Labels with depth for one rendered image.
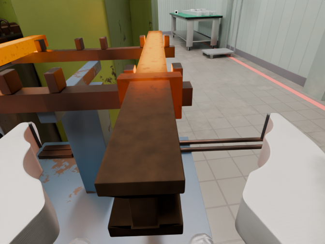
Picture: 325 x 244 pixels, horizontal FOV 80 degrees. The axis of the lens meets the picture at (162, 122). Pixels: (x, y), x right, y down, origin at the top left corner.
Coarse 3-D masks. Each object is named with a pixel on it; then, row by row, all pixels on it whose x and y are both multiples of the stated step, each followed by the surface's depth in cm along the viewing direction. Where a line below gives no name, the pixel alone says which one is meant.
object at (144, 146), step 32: (160, 32) 38; (160, 64) 18; (128, 96) 11; (160, 96) 11; (128, 128) 8; (160, 128) 8; (128, 160) 7; (160, 160) 7; (128, 192) 6; (160, 192) 6; (128, 224) 7; (160, 224) 7
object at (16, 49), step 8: (16, 40) 35; (24, 40) 35; (32, 40) 37; (0, 48) 29; (8, 48) 30; (16, 48) 32; (24, 48) 34; (32, 48) 37; (0, 56) 29; (8, 56) 30; (16, 56) 32; (0, 64) 29
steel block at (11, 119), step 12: (24, 72) 59; (36, 72) 64; (24, 84) 59; (36, 84) 64; (0, 120) 50; (12, 120) 54; (24, 120) 59; (36, 120) 64; (0, 132) 51; (48, 132) 70
